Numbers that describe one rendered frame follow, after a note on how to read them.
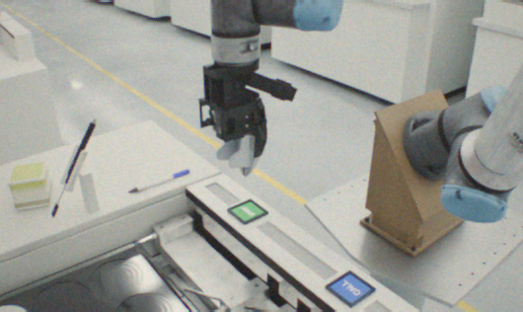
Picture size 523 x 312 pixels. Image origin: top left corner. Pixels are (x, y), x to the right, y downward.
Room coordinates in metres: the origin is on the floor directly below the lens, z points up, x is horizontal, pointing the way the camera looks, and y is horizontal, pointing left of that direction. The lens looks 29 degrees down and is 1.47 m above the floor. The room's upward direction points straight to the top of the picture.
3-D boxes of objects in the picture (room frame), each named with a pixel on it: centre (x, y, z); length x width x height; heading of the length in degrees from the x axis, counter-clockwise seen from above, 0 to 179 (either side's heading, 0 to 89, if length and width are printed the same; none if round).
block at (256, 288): (0.56, 0.03, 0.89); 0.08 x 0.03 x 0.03; 128
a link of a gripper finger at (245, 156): (0.68, 0.03, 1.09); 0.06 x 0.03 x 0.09; 129
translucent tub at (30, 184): (0.74, 0.46, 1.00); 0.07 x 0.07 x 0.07; 19
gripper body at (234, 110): (0.69, 0.04, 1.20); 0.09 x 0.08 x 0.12; 129
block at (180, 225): (0.75, 0.18, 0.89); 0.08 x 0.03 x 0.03; 128
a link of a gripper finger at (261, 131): (0.69, 0.01, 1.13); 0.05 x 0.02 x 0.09; 39
